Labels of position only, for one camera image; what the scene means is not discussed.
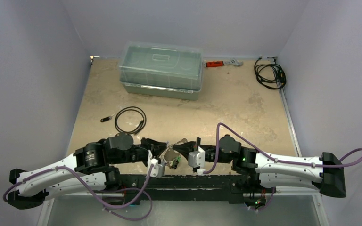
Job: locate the metal keyring plate with keys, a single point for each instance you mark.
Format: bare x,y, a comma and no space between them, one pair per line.
173,159

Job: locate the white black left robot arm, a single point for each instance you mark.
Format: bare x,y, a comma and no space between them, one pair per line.
92,165

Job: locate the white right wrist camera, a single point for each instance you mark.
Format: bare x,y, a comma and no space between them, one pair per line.
196,160

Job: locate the green clear-lid storage box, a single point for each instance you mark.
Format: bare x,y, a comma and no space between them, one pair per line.
161,70

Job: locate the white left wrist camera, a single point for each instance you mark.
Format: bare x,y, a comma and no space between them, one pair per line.
155,167

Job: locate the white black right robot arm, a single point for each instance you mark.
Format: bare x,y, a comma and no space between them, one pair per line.
270,170

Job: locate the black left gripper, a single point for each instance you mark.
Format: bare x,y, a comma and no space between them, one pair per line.
155,146

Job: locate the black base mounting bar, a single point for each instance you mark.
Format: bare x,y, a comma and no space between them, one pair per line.
234,189

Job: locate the red handled adjustable wrench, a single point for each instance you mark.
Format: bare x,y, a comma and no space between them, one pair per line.
233,62

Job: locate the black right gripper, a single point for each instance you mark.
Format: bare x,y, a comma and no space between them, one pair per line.
196,148

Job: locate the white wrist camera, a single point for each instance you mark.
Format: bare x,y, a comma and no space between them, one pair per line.
155,167
196,160

